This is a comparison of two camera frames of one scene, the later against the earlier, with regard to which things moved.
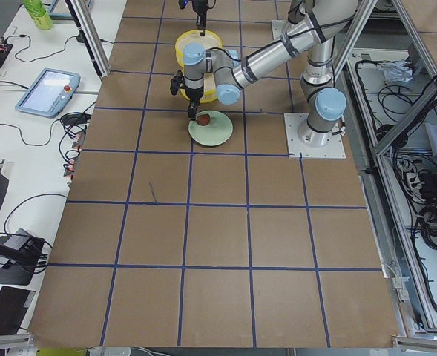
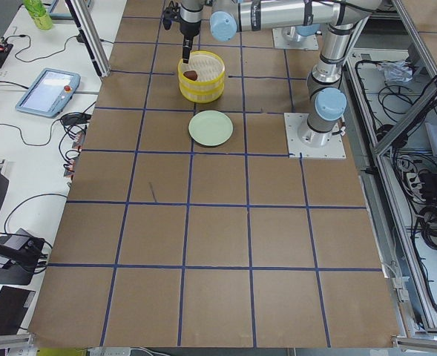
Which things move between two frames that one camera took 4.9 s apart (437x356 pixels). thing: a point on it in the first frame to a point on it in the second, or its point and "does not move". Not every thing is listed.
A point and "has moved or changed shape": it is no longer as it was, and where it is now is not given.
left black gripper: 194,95 to 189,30
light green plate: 217,133 does not move
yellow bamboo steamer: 208,92 does not move
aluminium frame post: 87,31 does not move
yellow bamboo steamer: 209,40 has moved or changed shape
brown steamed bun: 203,119 has moved or changed shape
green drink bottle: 38,13 does not move
